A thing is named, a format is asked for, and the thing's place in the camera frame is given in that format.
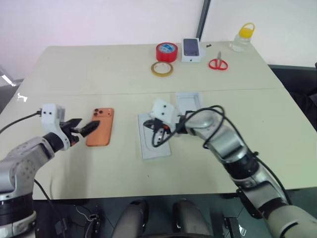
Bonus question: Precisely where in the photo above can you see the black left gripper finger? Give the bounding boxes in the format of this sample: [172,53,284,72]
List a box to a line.
[73,119,102,137]
[64,118,83,128]

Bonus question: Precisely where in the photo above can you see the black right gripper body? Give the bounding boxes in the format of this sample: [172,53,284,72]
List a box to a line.
[153,118,174,141]

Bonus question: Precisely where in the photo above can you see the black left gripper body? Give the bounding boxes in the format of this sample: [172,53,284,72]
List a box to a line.
[60,121,81,147]

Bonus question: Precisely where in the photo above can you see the white phone box base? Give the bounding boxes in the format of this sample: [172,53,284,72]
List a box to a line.
[137,112,172,161]

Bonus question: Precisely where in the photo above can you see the white phone box lid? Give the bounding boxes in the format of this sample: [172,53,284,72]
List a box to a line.
[175,91,201,117]

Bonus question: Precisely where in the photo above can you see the white printed phone box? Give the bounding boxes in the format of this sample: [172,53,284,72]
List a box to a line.
[181,37,207,63]

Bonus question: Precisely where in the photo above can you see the clear jar with yellow lid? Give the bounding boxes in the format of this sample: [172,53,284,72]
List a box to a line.
[228,22,256,53]

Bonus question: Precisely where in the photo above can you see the orange smartphone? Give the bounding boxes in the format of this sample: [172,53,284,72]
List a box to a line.
[85,107,115,148]

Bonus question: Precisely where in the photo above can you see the clear yellowish tape roll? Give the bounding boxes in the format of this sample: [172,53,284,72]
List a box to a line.
[151,61,174,78]

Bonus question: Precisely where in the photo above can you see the red tape roll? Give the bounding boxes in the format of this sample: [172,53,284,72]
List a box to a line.
[156,42,179,63]

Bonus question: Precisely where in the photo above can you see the dark rounded robot leg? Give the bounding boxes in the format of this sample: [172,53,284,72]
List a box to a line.
[172,199,213,238]
[110,199,150,238]

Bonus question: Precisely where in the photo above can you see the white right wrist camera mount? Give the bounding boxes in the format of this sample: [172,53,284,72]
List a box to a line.
[151,99,179,127]

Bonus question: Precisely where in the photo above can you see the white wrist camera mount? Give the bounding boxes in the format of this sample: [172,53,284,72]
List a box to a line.
[41,103,70,151]
[151,99,179,127]

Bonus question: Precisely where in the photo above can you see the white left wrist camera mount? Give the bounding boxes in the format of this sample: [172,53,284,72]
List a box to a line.
[41,103,70,151]

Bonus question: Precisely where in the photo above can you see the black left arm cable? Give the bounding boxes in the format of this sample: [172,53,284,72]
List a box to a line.
[0,111,43,135]

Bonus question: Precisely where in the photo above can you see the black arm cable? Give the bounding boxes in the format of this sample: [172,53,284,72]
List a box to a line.
[151,105,293,206]
[0,111,43,135]

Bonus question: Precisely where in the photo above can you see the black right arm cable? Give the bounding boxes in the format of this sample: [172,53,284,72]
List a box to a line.
[151,105,293,206]

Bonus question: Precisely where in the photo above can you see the black cable under table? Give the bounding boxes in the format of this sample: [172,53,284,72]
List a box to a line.
[33,178,69,238]

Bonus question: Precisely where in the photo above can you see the red handled scissors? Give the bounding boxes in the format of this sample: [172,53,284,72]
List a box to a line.
[208,51,229,72]

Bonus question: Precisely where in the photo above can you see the black vertical post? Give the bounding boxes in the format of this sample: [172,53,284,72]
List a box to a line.
[195,0,211,42]

